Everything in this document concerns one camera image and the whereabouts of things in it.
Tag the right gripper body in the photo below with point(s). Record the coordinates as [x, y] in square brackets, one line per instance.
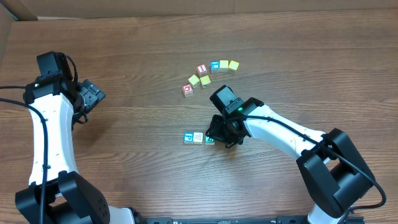
[221, 129]

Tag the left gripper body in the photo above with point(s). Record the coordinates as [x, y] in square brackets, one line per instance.
[92, 95]

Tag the green letter Z block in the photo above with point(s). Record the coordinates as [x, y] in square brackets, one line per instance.
[209, 141]

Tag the white natural wood block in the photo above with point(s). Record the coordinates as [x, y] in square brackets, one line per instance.
[197, 138]

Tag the blue letter P block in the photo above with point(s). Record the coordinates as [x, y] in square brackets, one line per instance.
[188, 137]

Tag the red letter Q block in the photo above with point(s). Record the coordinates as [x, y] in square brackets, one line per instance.
[187, 90]

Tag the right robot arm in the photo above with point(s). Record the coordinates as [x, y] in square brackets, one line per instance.
[335, 174]

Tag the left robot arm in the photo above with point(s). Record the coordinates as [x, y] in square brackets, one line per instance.
[57, 193]

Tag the yellow block centre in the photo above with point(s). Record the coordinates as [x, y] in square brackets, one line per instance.
[205, 81]

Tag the yellow block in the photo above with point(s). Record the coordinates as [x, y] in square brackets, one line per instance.
[233, 66]
[194, 81]
[224, 66]
[205, 81]

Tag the yellow block left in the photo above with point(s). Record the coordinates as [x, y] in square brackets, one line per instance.
[194, 81]

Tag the yellow block far right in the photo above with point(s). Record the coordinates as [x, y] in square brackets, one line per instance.
[233, 66]

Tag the yellow block middle top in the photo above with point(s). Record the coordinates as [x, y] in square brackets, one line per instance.
[224, 66]

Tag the red letter I block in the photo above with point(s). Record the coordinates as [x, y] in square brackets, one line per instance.
[202, 70]

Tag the blue picture block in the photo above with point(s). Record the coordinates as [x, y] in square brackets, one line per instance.
[215, 66]

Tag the cardboard box corner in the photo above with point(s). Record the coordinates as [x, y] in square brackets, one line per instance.
[12, 11]

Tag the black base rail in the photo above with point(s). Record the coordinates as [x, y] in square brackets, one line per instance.
[299, 219]

